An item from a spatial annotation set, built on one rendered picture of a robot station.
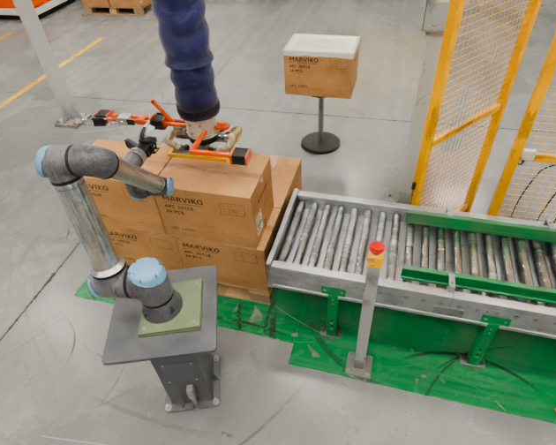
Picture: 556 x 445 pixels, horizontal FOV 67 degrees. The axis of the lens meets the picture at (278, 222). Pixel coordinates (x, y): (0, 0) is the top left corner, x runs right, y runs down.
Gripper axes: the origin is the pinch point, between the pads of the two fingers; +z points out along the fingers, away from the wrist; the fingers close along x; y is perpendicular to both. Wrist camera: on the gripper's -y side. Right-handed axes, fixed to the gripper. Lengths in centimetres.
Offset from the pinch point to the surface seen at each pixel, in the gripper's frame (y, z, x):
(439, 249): 161, 8, -70
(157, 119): -1.5, 10.7, 1.8
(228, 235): 37, -9, -62
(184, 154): 16.8, -1.3, -11.0
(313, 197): 81, 38, -66
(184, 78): 24.5, 1.4, 30.9
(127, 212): -29, -7, -55
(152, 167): -12.9, 9.0, -30.2
